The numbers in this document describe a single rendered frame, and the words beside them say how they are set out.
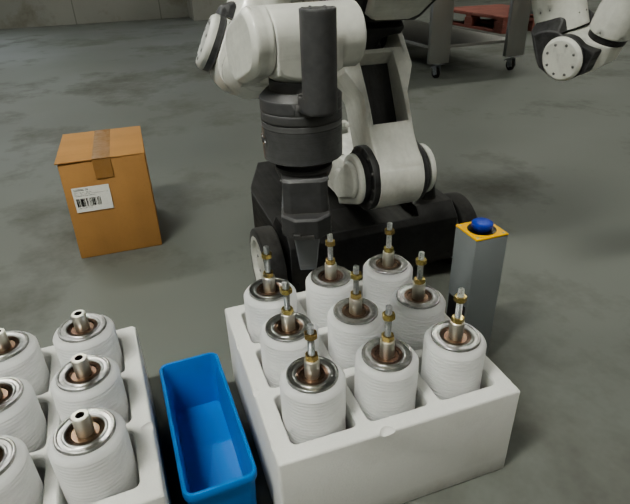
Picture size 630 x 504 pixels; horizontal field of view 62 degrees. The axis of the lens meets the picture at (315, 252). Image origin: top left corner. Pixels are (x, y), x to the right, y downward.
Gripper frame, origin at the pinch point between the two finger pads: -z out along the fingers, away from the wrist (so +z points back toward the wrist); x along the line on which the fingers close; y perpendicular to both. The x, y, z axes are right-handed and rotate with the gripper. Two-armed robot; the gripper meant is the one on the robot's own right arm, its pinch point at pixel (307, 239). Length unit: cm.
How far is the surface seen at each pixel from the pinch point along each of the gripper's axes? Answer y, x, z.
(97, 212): -60, -85, -33
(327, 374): 2.0, 0.2, -21.9
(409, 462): 14.0, 3.6, -37.3
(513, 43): 154, -332, -28
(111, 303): -51, -58, -47
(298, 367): -2.1, -1.5, -21.8
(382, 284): 13.9, -25.2, -23.7
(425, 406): 16.6, 0.2, -29.2
